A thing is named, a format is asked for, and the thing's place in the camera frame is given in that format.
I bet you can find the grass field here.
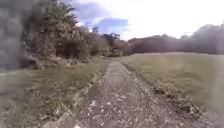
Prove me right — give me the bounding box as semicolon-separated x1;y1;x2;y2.
118;51;224;118

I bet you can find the wood of trees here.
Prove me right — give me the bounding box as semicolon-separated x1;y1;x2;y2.
0;0;129;70

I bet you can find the distant tree line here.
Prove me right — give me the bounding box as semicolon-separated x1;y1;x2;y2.
121;23;224;56

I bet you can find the grass slope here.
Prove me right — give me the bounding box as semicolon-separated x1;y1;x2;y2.
0;56;111;128

